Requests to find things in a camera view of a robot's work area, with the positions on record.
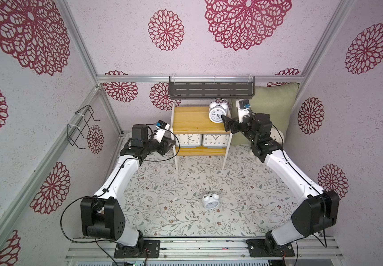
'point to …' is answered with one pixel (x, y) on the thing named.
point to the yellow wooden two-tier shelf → (196, 120)
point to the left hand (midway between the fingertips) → (171, 141)
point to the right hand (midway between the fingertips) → (231, 110)
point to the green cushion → (277, 100)
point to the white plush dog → (275, 135)
